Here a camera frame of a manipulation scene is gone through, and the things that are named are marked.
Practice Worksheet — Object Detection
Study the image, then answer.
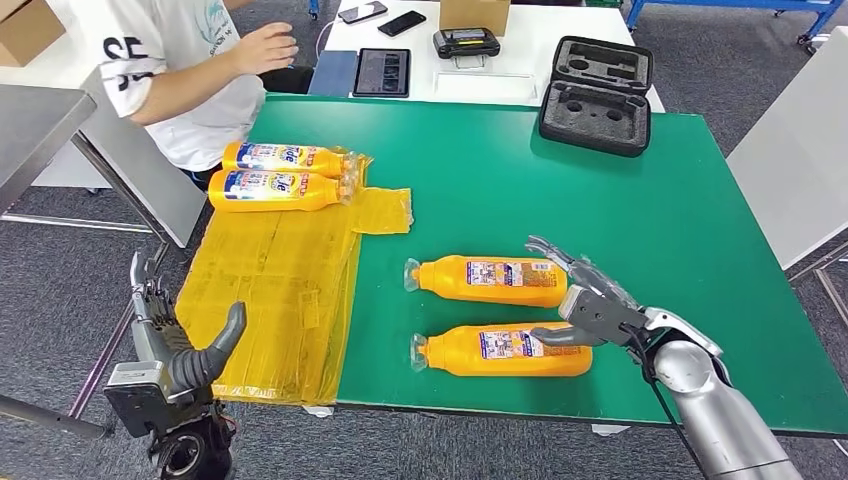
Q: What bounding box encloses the orange detergent bottle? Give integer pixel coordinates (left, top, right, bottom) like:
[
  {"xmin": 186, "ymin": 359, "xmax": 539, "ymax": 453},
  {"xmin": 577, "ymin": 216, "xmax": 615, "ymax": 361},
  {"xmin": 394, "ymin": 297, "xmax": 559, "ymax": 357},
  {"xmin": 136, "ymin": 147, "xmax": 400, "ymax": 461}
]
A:
[
  {"xmin": 221, "ymin": 140, "xmax": 363, "ymax": 179},
  {"xmin": 409, "ymin": 322, "xmax": 594, "ymax": 379},
  {"xmin": 207, "ymin": 168, "xmax": 359, "ymax": 214},
  {"xmin": 403, "ymin": 254, "xmax": 570, "ymax": 309}
]

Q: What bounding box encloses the black foam-lined case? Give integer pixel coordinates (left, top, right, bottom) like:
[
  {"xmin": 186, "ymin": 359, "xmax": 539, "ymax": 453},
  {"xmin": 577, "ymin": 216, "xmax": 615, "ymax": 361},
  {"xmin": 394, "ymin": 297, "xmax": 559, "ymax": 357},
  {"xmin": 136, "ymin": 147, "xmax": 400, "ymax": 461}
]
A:
[{"xmin": 539, "ymin": 35, "xmax": 655, "ymax": 159}]

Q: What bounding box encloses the steel table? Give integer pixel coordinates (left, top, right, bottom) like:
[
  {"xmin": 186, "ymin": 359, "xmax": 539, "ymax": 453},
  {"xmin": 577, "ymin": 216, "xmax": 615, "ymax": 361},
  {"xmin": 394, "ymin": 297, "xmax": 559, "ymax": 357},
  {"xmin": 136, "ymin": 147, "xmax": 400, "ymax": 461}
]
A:
[{"xmin": 0, "ymin": 84, "xmax": 193, "ymax": 442}]

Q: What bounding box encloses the black smartphone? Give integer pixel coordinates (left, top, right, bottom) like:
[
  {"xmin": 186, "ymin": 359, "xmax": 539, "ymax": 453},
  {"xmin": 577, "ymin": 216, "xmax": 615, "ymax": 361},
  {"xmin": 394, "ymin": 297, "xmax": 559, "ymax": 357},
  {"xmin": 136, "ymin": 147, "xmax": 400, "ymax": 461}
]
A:
[{"xmin": 377, "ymin": 10, "xmax": 428, "ymax": 38}]

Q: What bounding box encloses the small cardboard box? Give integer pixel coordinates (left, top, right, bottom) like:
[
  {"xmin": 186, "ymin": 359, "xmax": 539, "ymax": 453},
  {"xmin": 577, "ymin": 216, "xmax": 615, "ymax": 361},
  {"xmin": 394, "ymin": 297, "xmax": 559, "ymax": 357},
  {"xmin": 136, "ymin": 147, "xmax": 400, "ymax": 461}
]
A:
[{"xmin": 439, "ymin": 0, "xmax": 512, "ymax": 38}]

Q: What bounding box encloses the blue wheeled frame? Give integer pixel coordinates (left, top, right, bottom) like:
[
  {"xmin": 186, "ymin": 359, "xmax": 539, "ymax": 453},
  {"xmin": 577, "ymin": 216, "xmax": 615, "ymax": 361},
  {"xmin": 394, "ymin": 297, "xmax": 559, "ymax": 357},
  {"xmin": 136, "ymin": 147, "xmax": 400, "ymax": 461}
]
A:
[{"xmin": 625, "ymin": 0, "xmax": 843, "ymax": 52}]

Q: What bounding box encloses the person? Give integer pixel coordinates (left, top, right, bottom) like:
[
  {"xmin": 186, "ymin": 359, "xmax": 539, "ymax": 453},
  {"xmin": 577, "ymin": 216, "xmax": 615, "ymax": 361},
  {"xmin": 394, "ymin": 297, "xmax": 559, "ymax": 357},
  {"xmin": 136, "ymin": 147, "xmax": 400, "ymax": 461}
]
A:
[{"xmin": 46, "ymin": 0, "xmax": 316, "ymax": 192}]

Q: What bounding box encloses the white desk with side panel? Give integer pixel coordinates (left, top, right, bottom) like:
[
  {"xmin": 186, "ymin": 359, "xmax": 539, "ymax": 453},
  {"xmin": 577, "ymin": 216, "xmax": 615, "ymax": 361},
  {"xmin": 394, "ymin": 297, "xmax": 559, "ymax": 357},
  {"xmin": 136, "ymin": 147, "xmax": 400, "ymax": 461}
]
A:
[{"xmin": 0, "ymin": 0, "xmax": 209, "ymax": 250}]

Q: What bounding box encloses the white side table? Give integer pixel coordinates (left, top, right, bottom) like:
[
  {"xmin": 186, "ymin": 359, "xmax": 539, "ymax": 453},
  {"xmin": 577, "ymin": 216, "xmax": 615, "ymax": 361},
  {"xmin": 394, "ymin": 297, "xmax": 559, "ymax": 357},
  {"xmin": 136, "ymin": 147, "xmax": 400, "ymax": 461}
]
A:
[{"xmin": 725, "ymin": 25, "xmax": 848, "ymax": 272}]

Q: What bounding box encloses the black handheld controller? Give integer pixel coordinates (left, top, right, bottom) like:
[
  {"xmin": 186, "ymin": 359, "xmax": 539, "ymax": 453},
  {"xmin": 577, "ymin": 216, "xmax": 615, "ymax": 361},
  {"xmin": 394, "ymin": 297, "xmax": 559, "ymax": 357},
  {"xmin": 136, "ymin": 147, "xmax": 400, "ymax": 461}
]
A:
[{"xmin": 433, "ymin": 27, "xmax": 502, "ymax": 71}]

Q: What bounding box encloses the large cardboard box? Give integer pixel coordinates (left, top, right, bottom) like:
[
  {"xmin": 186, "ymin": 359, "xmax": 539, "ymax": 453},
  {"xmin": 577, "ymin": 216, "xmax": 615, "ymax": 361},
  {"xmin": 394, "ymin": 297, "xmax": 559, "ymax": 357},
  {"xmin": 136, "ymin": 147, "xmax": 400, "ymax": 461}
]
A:
[{"xmin": 0, "ymin": 0, "xmax": 66, "ymax": 69}]

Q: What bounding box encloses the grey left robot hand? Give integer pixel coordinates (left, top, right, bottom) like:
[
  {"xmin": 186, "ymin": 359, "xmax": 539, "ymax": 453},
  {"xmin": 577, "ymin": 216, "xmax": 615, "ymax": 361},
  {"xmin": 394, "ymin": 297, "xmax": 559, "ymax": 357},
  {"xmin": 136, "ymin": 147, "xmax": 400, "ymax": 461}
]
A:
[{"xmin": 129, "ymin": 250, "xmax": 248, "ymax": 395}]

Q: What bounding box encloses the smartphone with lit screen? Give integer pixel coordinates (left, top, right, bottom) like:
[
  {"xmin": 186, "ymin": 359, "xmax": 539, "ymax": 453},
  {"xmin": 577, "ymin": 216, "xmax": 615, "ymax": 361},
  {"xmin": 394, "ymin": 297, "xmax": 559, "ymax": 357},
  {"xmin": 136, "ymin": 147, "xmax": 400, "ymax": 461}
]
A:
[{"xmin": 337, "ymin": 0, "xmax": 390, "ymax": 26}]

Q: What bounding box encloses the yellow plastic sheet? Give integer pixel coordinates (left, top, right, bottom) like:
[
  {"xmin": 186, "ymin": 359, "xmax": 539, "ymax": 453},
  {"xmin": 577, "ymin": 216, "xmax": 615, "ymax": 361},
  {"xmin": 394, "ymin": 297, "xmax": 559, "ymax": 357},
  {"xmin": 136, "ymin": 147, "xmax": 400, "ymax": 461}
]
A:
[{"xmin": 175, "ymin": 146, "xmax": 415, "ymax": 407}]

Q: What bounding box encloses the person's right hand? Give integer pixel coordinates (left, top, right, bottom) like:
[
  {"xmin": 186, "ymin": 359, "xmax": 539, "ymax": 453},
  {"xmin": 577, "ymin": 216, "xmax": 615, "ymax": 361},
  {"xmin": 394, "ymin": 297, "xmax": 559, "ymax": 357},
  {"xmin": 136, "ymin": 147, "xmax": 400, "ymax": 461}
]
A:
[{"xmin": 228, "ymin": 21, "xmax": 300, "ymax": 77}]

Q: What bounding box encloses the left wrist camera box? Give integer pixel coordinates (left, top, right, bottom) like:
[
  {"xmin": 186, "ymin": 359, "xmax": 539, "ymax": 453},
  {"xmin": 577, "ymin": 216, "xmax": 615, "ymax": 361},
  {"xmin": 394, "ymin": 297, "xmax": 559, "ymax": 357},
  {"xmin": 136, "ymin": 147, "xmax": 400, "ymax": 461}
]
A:
[{"xmin": 103, "ymin": 360, "xmax": 177, "ymax": 440}]

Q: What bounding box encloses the black tablet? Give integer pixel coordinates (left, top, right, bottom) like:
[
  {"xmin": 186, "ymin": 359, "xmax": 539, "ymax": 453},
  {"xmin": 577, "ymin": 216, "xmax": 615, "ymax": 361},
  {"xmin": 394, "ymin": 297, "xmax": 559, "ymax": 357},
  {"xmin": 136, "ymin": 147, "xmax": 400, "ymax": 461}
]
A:
[{"xmin": 352, "ymin": 47, "xmax": 412, "ymax": 99}]

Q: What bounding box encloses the blue tablet cover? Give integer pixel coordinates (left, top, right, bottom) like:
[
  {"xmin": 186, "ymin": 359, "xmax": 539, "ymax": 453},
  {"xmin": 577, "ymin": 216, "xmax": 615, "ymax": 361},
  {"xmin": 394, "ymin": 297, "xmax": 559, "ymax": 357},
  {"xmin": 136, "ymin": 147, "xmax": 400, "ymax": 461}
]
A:
[{"xmin": 307, "ymin": 50, "xmax": 359, "ymax": 99}]

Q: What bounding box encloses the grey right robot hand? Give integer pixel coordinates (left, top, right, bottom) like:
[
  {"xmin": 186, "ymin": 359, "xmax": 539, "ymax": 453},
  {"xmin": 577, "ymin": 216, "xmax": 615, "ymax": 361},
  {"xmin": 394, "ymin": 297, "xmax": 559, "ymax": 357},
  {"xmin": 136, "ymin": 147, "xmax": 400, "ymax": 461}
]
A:
[{"xmin": 525, "ymin": 235, "xmax": 644, "ymax": 349}]

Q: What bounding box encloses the white charging cable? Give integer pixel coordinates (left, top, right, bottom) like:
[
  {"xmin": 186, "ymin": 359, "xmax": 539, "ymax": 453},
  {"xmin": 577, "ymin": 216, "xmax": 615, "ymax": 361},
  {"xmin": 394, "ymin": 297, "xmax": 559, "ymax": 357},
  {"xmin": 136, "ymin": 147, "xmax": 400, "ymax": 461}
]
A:
[{"xmin": 314, "ymin": 18, "xmax": 342, "ymax": 60}]

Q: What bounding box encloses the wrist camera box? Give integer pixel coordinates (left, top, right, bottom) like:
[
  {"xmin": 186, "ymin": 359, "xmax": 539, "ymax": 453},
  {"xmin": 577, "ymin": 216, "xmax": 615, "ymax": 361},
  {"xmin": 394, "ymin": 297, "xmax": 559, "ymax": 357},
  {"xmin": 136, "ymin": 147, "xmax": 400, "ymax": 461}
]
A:
[
  {"xmin": 558, "ymin": 284, "xmax": 651, "ymax": 349},
  {"xmin": 103, "ymin": 360, "xmax": 177, "ymax": 440}
]

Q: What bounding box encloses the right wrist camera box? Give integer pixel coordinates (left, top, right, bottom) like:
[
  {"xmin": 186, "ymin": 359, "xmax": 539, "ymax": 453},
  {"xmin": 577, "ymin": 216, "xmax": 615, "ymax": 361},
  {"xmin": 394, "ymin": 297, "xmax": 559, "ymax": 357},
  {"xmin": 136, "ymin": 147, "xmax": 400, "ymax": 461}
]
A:
[{"xmin": 558, "ymin": 284, "xmax": 651, "ymax": 349}]

